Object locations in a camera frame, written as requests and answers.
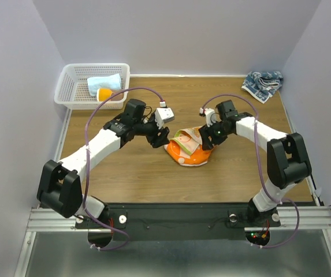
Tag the orange white fox towel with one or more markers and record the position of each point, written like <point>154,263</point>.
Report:
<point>185,148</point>

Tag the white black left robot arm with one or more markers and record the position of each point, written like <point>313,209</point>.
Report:
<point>60,182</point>

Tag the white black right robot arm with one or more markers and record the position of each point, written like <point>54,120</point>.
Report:
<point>287,159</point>

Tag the blue patterned crumpled towel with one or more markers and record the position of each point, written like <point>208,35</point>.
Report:
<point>262,85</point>

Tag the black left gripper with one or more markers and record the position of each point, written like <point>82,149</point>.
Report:
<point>157,141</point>

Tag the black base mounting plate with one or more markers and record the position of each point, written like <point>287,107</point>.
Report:
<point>183,221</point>

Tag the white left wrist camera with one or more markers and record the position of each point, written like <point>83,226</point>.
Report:
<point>163,115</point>

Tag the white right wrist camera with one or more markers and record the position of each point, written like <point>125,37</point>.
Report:
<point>210,116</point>

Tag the brown rolled towel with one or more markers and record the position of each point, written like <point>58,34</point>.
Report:
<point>117,97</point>

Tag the light blue rolled towel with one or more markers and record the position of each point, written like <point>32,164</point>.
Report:
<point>112,82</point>

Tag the white perforated plastic basket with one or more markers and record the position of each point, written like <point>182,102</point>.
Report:
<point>72,87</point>

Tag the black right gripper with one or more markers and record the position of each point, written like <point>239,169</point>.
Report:
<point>205,131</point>

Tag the aluminium front frame rail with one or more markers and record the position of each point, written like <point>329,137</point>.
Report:
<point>311,218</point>

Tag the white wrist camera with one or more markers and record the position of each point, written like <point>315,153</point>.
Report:
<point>163,115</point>
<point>210,116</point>

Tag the orange rolled towel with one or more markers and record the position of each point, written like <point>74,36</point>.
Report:
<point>103,94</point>

